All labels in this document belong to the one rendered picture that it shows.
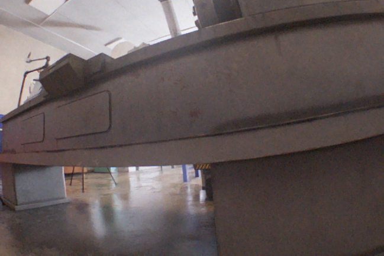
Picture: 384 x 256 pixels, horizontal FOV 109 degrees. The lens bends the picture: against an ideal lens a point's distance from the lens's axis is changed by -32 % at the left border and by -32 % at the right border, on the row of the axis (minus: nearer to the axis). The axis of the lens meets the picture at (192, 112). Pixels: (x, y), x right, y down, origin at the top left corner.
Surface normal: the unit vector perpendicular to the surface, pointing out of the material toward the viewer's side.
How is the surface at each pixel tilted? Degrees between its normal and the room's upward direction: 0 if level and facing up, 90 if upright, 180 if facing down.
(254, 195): 90
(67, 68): 141
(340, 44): 90
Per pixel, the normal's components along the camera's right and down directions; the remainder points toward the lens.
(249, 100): -0.37, -0.14
